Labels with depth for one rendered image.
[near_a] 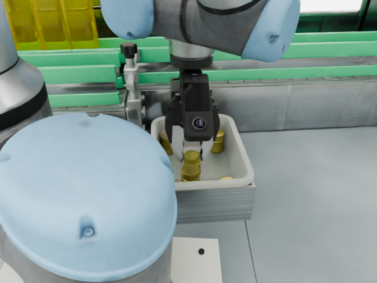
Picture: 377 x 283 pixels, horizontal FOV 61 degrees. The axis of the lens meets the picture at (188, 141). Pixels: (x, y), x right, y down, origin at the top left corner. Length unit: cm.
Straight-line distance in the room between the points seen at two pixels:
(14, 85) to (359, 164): 68
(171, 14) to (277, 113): 49
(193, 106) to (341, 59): 43
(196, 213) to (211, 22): 33
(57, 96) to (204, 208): 35
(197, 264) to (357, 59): 60
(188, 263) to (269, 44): 28
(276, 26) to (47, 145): 22
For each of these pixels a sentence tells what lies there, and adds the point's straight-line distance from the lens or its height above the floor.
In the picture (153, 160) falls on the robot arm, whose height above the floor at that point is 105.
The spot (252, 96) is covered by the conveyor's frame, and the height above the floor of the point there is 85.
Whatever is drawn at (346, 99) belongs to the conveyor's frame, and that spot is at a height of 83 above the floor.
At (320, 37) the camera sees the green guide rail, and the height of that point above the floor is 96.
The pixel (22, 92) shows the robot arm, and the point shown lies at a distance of 28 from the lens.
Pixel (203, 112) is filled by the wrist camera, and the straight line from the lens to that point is 50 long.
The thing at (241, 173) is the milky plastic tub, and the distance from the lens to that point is 57.
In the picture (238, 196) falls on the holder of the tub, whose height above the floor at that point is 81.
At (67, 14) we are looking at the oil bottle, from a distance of 72.
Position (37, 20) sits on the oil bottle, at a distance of 74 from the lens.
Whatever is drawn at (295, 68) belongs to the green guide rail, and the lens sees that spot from 78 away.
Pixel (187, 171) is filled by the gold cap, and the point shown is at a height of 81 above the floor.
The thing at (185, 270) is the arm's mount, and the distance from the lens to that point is 43.
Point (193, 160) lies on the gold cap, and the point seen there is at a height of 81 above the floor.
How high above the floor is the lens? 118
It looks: 35 degrees down
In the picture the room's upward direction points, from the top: straight up
